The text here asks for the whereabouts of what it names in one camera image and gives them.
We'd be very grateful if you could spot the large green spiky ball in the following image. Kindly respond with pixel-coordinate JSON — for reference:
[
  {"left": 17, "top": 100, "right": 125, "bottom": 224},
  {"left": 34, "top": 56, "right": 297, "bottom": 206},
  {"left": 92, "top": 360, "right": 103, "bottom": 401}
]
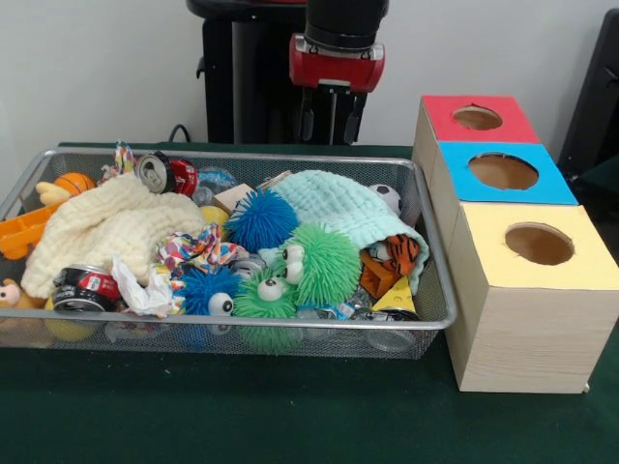
[{"left": 280, "top": 224, "right": 363, "bottom": 308}]

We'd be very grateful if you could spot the cream muslin cloth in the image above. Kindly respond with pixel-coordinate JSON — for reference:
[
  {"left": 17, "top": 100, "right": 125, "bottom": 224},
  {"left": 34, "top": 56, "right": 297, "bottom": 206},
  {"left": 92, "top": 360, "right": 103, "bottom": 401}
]
[{"left": 21, "top": 174, "right": 207, "bottom": 299}]

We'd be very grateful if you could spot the red and black soda can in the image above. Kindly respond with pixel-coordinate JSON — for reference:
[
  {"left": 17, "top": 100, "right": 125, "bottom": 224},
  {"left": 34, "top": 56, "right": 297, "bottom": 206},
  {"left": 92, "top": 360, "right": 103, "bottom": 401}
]
[{"left": 51, "top": 265, "right": 122, "bottom": 314}]

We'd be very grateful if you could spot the orange tiger plush toy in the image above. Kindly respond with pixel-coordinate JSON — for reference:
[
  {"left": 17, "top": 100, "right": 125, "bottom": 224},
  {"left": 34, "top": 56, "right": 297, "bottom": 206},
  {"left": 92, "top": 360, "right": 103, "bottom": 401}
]
[{"left": 372, "top": 234, "right": 422, "bottom": 278}]

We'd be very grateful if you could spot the shallow clear mesh bin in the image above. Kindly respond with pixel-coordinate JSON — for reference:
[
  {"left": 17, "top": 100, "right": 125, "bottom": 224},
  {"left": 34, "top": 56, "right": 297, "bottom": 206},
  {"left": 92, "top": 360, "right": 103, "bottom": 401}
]
[{"left": 0, "top": 147, "right": 458, "bottom": 361}]

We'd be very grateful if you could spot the blue spiky ball with eye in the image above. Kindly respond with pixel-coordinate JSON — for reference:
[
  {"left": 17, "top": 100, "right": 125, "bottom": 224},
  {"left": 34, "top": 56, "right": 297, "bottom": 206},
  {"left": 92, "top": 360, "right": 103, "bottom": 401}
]
[{"left": 174, "top": 264, "right": 243, "bottom": 318}]

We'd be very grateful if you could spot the small green spiky ball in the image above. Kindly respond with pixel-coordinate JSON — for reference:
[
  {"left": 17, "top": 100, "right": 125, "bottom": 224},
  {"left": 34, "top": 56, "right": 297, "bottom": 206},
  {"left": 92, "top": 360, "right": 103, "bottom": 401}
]
[{"left": 232, "top": 266, "right": 303, "bottom": 354}]

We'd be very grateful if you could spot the mint green muslin cloth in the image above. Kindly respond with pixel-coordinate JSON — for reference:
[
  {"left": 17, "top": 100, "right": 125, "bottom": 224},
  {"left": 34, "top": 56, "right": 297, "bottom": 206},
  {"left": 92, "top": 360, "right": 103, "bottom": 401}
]
[{"left": 272, "top": 170, "right": 429, "bottom": 294}]

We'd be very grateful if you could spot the blue spiky rubber ball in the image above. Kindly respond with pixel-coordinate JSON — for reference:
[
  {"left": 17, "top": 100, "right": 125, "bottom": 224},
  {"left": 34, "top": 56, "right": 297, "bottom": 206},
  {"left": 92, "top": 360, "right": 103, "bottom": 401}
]
[{"left": 225, "top": 188, "right": 300, "bottom": 254}]

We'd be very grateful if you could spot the wooden box with three holes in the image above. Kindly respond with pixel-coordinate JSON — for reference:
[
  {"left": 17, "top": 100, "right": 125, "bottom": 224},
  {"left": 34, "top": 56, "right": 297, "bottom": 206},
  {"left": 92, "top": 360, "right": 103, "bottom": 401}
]
[{"left": 413, "top": 94, "right": 619, "bottom": 394}]

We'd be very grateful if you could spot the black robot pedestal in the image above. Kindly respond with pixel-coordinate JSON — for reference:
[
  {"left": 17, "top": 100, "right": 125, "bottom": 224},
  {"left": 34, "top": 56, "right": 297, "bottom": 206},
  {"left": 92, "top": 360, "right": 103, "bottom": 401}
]
[{"left": 196, "top": 17, "right": 367, "bottom": 146}]

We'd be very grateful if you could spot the small soccer ball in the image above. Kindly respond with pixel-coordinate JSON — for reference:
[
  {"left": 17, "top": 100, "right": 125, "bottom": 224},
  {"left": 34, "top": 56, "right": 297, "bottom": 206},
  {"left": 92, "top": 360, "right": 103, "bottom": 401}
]
[{"left": 368, "top": 184, "right": 402, "bottom": 216}]

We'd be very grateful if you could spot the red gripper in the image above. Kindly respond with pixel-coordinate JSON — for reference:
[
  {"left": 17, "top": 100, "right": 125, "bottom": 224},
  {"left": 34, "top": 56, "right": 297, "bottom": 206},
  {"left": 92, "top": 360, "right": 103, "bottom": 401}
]
[{"left": 290, "top": 39, "right": 386, "bottom": 146}]

